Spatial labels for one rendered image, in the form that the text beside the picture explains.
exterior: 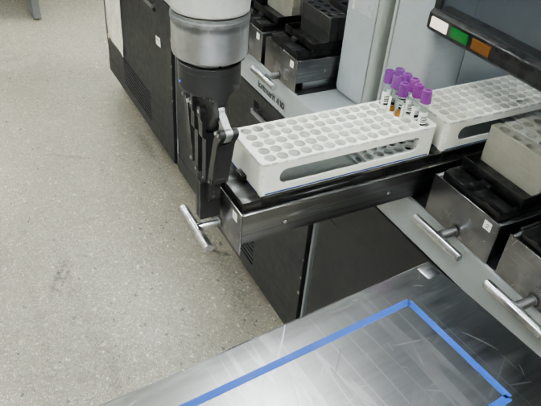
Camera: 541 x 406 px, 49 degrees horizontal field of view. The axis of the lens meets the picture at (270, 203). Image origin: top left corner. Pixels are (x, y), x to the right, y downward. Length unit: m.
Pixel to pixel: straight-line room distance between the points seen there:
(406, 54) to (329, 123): 0.24
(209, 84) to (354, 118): 0.29
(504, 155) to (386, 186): 0.17
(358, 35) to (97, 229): 1.18
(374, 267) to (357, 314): 0.48
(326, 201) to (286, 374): 0.33
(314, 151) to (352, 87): 0.43
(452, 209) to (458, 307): 0.25
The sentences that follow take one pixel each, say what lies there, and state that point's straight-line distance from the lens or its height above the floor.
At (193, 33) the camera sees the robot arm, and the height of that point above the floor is 1.05.
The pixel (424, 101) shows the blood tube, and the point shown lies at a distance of 0.91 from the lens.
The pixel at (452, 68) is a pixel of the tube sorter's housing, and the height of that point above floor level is 0.88.
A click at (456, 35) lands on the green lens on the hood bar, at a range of 0.95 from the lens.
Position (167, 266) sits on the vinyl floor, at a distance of 1.89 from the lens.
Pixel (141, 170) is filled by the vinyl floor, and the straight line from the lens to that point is 2.31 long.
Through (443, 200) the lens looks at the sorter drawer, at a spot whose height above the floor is 0.78.
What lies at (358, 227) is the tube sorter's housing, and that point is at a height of 0.59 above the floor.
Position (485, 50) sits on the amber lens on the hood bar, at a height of 0.98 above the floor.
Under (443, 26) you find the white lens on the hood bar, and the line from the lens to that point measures 0.97.
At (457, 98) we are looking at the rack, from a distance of 1.03.
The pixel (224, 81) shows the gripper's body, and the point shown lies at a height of 0.99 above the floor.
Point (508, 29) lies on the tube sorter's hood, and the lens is 0.91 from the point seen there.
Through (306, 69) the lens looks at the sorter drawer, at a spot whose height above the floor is 0.79.
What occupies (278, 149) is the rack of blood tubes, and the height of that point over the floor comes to 0.86.
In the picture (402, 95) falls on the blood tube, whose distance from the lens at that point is 0.92.
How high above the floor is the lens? 1.29
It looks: 37 degrees down
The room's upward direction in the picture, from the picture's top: 5 degrees clockwise
